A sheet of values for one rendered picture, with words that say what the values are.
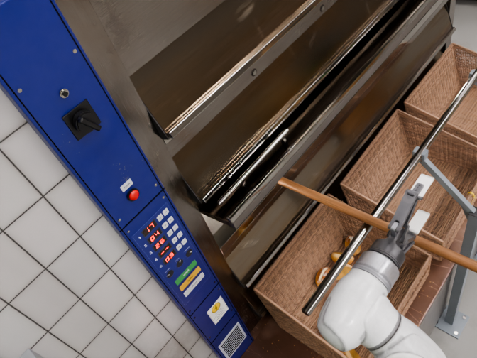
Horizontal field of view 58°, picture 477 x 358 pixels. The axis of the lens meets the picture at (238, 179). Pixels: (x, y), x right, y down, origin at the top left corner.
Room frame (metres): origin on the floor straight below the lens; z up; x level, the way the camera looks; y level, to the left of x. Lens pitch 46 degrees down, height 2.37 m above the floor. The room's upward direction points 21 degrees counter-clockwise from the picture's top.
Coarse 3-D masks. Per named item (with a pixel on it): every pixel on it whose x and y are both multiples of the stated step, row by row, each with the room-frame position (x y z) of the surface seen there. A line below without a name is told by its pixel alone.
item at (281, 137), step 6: (282, 132) 0.99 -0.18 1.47; (288, 132) 0.99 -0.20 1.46; (276, 138) 0.97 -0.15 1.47; (282, 138) 0.97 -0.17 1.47; (270, 144) 0.95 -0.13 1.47; (276, 144) 0.95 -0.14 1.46; (270, 150) 0.94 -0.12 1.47; (264, 156) 0.92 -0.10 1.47; (258, 162) 0.90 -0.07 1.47; (252, 168) 0.89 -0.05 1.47; (246, 174) 0.87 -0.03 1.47; (240, 180) 0.86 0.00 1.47; (234, 186) 0.85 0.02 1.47; (246, 186) 0.86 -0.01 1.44; (228, 192) 0.83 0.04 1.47; (246, 192) 0.85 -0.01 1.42; (222, 198) 0.82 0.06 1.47
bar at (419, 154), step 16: (464, 96) 1.14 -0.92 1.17; (448, 112) 1.08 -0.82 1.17; (416, 160) 0.93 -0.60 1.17; (400, 176) 0.89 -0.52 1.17; (384, 208) 0.80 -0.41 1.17; (464, 208) 0.81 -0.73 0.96; (368, 224) 0.76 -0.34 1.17; (352, 240) 0.73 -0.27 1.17; (464, 240) 0.78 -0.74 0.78; (336, 272) 0.64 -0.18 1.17; (464, 272) 0.76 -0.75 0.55; (320, 288) 0.61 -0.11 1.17; (448, 320) 0.78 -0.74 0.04; (464, 320) 0.76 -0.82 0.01
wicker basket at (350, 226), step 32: (320, 224) 1.10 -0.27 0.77; (352, 224) 1.09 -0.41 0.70; (288, 256) 0.99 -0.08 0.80; (320, 256) 1.02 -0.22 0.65; (416, 256) 0.84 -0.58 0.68; (256, 288) 0.88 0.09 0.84; (288, 288) 0.91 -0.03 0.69; (416, 288) 0.74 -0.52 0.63; (288, 320) 0.75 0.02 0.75; (320, 352) 0.65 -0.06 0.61
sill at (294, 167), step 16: (400, 48) 1.58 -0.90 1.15; (384, 64) 1.50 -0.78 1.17; (368, 80) 1.42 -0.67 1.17; (304, 160) 1.15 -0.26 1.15; (288, 176) 1.09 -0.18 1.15; (272, 192) 1.04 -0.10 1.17; (256, 208) 0.98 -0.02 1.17; (224, 224) 0.96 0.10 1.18; (240, 224) 0.94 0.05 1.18; (224, 240) 0.90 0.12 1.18
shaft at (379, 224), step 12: (288, 180) 1.02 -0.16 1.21; (300, 192) 0.96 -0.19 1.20; (312, 192) 0.93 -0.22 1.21; (324, 204) 0.88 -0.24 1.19; (336, 204) 0.85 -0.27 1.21; (360, 216) 0.78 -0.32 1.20; (372, 216) 0.76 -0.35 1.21; (384, 228) 0.71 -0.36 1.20; (420, 240) 0.62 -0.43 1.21; (432, 252) 0.58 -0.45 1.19; (444, 252) 0.56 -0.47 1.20; (456, 252) 0.55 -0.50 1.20; (468, 264) 0.51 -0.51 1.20
